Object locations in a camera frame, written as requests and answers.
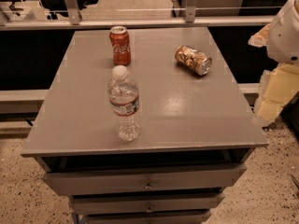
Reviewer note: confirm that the clear plastic water bottle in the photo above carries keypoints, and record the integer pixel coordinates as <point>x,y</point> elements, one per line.
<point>123,96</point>

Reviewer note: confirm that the orange soda can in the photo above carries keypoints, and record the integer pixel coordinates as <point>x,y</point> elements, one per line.
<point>194,59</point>

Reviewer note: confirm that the grey drawer cabinet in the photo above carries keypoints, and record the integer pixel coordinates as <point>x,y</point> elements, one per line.
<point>185,119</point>

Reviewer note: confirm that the top grey drawer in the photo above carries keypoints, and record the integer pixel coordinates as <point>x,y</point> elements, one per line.
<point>145,179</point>

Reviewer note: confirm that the grey drawer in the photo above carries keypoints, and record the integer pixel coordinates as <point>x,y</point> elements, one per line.
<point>149,203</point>
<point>166,217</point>
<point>145,179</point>

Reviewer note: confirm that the middle grey drawer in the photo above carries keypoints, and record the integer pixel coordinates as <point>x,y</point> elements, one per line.
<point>149,203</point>

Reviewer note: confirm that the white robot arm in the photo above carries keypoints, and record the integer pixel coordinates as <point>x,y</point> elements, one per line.
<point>281,39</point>

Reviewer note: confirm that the bottom grey drawer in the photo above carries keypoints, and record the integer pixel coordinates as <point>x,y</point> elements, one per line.
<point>166,217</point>

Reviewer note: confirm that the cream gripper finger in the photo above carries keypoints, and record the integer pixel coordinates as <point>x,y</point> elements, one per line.
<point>276,89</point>
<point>260,39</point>

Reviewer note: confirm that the grey metal railing frame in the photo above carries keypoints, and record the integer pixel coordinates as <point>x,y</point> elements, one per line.
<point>33,46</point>

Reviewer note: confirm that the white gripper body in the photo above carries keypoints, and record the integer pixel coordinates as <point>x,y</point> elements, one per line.
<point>284,39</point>

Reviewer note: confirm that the red Coca-Cola can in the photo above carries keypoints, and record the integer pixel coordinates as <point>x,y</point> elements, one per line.
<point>120,42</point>

